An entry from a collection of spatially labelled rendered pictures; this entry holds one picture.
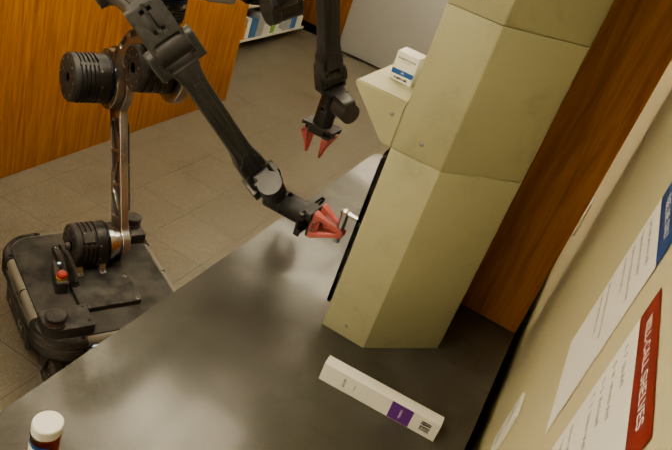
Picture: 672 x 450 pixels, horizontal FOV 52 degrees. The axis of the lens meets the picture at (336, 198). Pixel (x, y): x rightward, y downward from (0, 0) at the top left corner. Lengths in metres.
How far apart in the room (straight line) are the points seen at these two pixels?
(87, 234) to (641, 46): 1.89
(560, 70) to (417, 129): 0.29
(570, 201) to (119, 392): 1.07
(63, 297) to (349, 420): 1.43
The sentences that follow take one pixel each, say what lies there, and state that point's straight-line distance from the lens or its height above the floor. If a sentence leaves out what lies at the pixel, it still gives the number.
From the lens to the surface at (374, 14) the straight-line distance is 6.64.
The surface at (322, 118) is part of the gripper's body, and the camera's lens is 1.91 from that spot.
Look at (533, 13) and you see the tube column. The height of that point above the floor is 1.74.
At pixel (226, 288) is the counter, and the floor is 0.94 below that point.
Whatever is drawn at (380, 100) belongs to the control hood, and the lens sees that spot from 1.35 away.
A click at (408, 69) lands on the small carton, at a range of 1.42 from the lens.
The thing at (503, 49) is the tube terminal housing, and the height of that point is 1.67.
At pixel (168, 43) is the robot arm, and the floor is 1.46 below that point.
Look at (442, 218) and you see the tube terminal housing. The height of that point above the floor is 1.31.
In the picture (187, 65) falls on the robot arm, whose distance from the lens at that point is 1.43.
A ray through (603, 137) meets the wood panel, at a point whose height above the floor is 1.51.
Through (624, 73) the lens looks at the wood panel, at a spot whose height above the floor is 1.65.
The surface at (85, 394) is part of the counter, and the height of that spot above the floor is 0.94.
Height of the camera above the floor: 1.93
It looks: 28 degrees down
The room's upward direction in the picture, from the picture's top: 20 degrees clockwise
